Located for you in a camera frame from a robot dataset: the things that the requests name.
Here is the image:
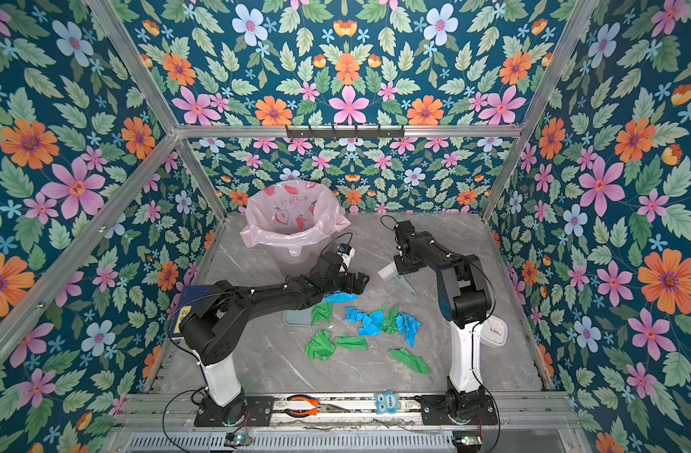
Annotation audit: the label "small circuit board right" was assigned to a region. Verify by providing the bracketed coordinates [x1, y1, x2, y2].
[452, 432, 483, 453]

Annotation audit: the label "green paper scrap lower left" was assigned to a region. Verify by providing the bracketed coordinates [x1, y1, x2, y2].
[305, 330, 336, 361]

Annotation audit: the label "blue paper scrap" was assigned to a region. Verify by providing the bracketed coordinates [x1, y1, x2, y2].
[345, 307, 385, 337]
[396, 313, 422, 348]
[322, 292, 358, 304]

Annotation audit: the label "small circuit board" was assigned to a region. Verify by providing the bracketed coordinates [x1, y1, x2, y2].
[225, 432, 251, 448]
[452, 432, 483, 453]

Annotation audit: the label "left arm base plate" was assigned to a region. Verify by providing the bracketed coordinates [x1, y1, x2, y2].
[194, 394, 275, 428]

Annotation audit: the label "black hook rail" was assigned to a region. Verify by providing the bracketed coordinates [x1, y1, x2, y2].
[285, 125, 406, 140]

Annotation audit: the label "aluminium frame rails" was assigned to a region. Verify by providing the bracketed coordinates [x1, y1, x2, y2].
[0, 1, 576, 452]

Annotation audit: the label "pale green dustpan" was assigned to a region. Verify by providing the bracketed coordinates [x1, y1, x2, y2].
[283, 308, 312, 327]

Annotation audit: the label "green paper scrap middle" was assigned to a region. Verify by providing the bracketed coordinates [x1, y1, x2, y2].
[335, 335, 368, 351]

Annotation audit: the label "green paper scrap upper left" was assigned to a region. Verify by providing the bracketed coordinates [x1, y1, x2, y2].
[311, 302, 333, 326]

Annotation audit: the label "blue paper scrap centre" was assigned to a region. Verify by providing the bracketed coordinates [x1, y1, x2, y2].
[345, 307, 385, 337]

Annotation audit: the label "blue owl figurine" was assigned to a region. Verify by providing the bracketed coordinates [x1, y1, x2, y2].
[375, 391, 401, 415]

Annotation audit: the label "dark blue book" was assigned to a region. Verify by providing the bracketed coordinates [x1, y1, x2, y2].
[169, 286, 220, 340]

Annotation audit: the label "white brush holder stand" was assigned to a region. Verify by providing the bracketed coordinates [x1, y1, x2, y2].
[480, 315, 509, 348]

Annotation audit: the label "pale green hand brush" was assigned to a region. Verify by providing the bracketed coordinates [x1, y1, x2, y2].
[379, 262, 419, 297]

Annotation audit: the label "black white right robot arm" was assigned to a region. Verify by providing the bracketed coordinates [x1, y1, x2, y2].
[394, 221, 494, 396]

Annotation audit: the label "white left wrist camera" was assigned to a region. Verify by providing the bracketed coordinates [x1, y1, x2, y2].
[336, 243, 355, 267]

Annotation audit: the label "silver mesh waste basket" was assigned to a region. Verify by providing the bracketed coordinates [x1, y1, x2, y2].
[265, 237, 331, 277]

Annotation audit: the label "green paper scrap lower right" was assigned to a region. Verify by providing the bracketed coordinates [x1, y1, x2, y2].
[389, 348, 430, 375]

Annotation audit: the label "green paper scrap centre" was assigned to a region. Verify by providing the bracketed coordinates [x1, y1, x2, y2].
[379, 305, 400, 335]

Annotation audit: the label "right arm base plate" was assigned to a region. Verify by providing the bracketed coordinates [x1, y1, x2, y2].
[416, 392, 499, 426]

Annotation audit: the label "small circuit board left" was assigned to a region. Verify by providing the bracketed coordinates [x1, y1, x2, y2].
[225, 432, 251, 448]

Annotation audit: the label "blue paper scrap right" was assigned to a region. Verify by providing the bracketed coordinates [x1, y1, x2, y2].
[396, 313, 422, 348]

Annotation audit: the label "green paper scrap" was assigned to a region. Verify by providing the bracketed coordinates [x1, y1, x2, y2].
[305, 330, 336, 361]
[335, 335, 368, 351]
[311, 302, 333, 326]
[379, 305, 400, 335]
[389, 348, 430, 375]

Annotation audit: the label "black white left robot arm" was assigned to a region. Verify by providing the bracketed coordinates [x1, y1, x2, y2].
[179, 252, 370, 410]

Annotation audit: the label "blue paper scrap top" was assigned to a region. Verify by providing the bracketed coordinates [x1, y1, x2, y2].
[322, 292, 358, 304]

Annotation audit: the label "orange handled pliers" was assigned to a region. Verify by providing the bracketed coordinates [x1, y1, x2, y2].
[284, 394, 349, 418]

